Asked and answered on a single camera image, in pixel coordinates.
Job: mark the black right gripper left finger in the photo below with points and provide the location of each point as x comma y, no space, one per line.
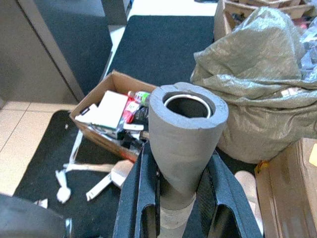
136,198

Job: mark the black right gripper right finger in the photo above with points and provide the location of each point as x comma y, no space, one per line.
227,203

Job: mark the grey grip broom white head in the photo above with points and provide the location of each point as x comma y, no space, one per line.
183,148

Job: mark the black rubber floor mat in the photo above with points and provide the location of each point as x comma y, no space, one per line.
44,148

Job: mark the large dark floor carpet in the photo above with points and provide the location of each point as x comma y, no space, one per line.
161,49

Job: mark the white plastic stick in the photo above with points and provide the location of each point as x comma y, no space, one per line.
99,188

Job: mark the brown box with shipping labels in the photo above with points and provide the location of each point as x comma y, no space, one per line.
284,186

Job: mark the open cardboard box red print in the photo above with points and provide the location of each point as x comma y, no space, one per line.
99,138

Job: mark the white paper strip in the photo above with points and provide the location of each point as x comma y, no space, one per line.
75,148

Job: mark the white carton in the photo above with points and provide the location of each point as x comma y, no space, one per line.
111,111

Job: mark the clear bottle green label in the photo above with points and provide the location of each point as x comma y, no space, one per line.
141,97

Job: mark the olive woven sack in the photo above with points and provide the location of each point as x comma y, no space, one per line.
247,74

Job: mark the clear plastic bag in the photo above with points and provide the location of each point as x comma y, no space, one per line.
309,49

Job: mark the stainless steel refrigerator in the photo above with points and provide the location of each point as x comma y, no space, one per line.
24,62

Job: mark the large cardboard box of scrap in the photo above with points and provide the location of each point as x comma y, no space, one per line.
223,22

